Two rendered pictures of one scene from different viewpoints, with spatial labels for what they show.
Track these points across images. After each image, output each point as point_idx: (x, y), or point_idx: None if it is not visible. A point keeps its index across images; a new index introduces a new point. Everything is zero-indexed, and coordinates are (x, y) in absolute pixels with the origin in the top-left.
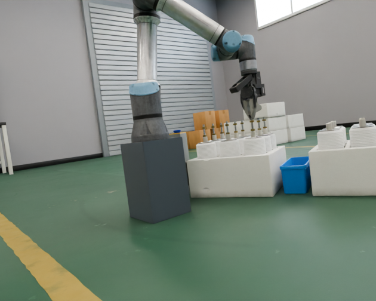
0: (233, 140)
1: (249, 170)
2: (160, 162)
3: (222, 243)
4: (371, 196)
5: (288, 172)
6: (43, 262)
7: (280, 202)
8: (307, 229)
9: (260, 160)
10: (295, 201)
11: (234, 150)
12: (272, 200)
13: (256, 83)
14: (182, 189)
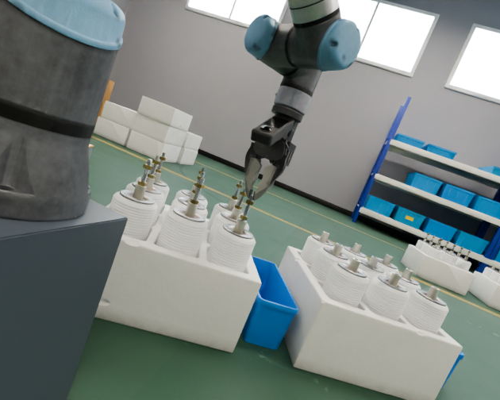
0: (201, 221)
1: (213, 297)
2: (27, 308)
3: None
4: (367, 390)
5: (268, 312)
6: None
7: (256, 389)
8: None
9: (243, 286)
10: (278, 388)
11: (195, 243)
12: (239, 375)
13: (287, 140)
14: (66, 363)
